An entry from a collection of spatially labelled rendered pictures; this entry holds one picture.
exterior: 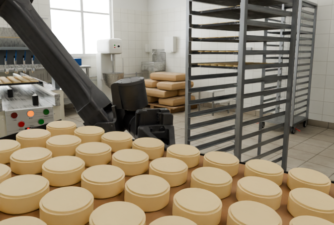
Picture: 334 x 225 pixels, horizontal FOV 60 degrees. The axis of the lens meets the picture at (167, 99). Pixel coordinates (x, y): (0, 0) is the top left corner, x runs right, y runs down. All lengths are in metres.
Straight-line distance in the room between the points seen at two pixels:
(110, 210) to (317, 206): 0.21
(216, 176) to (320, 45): 4.62
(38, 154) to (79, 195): 0.12
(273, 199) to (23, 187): 0.26
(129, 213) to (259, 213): 0.12
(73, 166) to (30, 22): 0.39
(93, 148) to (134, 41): 6.63
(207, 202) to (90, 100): 0.40
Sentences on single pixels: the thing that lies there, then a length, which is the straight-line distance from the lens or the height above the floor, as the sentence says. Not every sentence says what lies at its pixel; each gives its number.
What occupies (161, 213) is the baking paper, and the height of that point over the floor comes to 0.98.
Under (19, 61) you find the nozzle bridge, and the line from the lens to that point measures 2.53.
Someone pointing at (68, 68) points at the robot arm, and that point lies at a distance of 0.66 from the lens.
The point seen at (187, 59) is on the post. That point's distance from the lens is 2.07.
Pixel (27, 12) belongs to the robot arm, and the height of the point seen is 1.23.
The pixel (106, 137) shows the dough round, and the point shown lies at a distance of 0.47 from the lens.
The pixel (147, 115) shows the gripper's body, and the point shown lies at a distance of 0.55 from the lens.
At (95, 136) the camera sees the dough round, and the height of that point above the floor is 1.01.
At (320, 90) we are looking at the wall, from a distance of 4.96.
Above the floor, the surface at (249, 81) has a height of 0.96.
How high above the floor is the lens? 1.15
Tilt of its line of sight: 10 degrees down
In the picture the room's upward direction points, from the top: straight up
